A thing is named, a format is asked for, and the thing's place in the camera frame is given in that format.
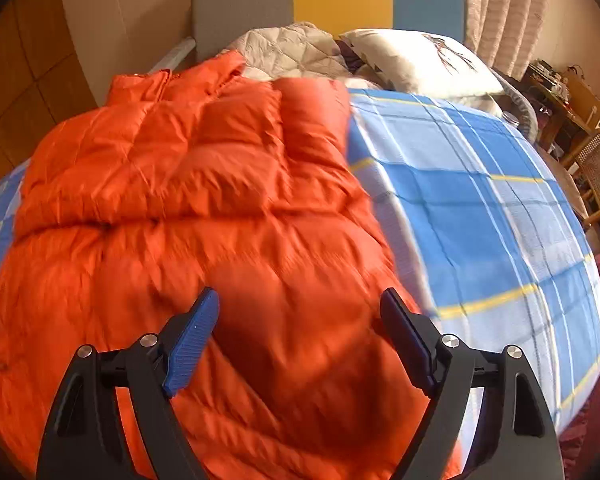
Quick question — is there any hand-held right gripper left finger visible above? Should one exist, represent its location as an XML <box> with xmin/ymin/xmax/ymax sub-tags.
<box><xmin>36</xmin><ymin>287</ymin><xmax>220</xmax><ymax>480</ymax></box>

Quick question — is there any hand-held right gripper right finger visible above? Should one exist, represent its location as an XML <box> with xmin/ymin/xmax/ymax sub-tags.
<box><xmin>380</xmin><ymin>287</ymin><xmax>565</xmax><ymax>480</ymax></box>

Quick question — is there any orange puffer jacket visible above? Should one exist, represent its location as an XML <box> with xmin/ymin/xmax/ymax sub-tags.
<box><xmin>0</xmin><ymin>50</ymin><xmax>463</xmax><ymax>480</ymax></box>

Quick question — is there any blue plaid bed sheet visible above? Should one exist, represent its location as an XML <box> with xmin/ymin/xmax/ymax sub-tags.
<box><xmin>0</xmin><ymin>87</ymin><xmax>600</xmax><ymax>480</ymax></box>

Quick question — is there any red cloth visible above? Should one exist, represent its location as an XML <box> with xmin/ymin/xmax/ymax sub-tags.
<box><xmin>555</xmin><ymin>240</ymin><xmax>600</xmax><ymax>480</ymax></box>

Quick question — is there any white printed pillow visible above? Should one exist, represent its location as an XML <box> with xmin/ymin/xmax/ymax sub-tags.
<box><xmin>339</xmin><ymin>28</ymin><xmax>506</xmax><ymax>100</ymax></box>

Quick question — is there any wooden side table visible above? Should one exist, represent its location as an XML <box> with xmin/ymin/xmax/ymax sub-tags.
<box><xmin>525</xmin><ymin>60</ymin><xmax>600</xmax><ymax>161</ymax></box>

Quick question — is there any beige quilted blanket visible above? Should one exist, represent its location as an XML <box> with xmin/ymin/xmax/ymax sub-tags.
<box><xmin>215</xmin><ymin>21</ymin><xmax>381</xmax><ymax>92</ymax></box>

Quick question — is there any pink striped curtain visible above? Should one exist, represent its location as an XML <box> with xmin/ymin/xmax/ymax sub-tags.
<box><xmin>462</xmin><ymin>0</ymin><xmax>556</xmax><ymax>78</ymax></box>

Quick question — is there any multicolour padded headboard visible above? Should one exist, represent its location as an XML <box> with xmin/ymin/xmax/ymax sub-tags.
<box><xmin>190</xmin><ymin>0</ymin><xmax>466</xmax><ymax>63</ymax></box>

